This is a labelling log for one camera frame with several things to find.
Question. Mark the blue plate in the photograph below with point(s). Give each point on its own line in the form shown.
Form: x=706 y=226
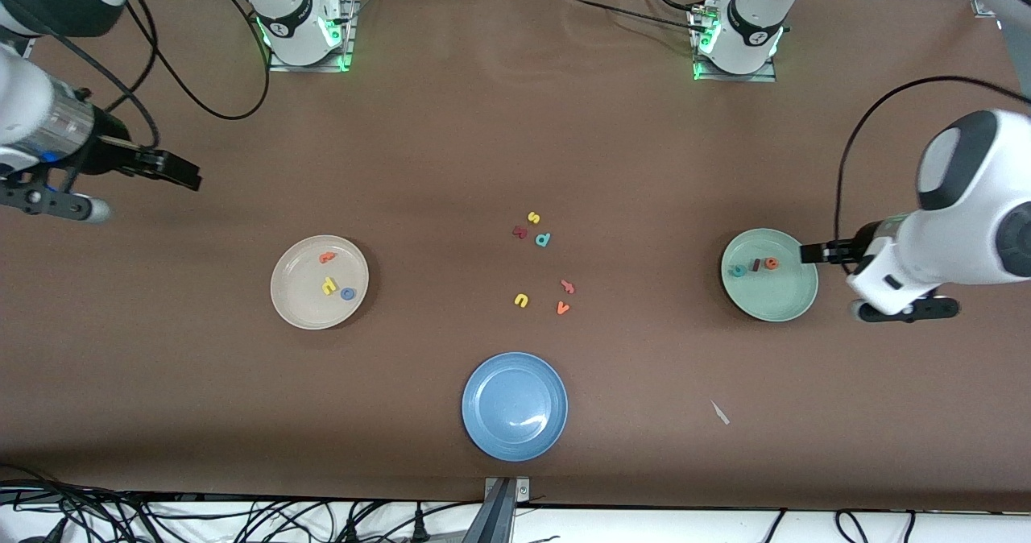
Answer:
x=515 y=407

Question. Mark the small white paper scrap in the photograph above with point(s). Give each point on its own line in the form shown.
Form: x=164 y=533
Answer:
x=719 y=412

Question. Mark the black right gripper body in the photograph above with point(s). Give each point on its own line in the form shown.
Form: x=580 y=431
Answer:
x=103 y=154

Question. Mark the beige brown plate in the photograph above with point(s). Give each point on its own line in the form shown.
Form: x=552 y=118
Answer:
x=306 y=277

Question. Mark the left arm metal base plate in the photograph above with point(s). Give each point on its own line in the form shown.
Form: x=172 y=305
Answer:
x=734 y=77

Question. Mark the yellow letter h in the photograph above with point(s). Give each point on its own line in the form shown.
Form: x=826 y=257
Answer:
x=329 y=288

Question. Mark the teal letter p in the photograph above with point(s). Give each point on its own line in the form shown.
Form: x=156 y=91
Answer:
x=543 y=239

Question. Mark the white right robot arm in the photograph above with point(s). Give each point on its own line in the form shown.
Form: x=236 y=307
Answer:
x=290 y=19

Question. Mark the brown table cover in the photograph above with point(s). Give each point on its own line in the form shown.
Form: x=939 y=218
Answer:
x=161 y=366

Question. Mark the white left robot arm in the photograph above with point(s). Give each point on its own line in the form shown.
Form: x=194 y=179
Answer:
x=966 y=237

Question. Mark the green plate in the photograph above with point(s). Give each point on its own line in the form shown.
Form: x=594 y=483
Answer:
x=773 y=297

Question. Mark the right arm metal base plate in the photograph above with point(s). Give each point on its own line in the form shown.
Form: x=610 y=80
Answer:
x=345 y=35

